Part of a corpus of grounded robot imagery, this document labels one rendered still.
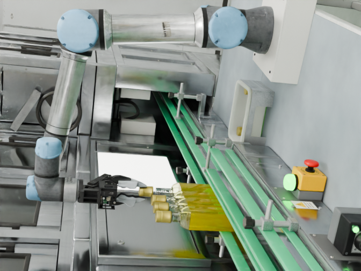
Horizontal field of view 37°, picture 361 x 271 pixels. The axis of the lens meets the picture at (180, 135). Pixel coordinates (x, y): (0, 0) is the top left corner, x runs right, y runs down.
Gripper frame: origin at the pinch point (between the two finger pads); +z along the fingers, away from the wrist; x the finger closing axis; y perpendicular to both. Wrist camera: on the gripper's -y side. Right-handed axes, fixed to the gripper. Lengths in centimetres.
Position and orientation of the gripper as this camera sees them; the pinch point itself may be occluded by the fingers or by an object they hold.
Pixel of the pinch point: (141, 191)
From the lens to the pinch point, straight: 172.5
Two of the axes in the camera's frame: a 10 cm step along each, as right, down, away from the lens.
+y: 1.6, 3.0, -9.4
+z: 9.8, 0.7, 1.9
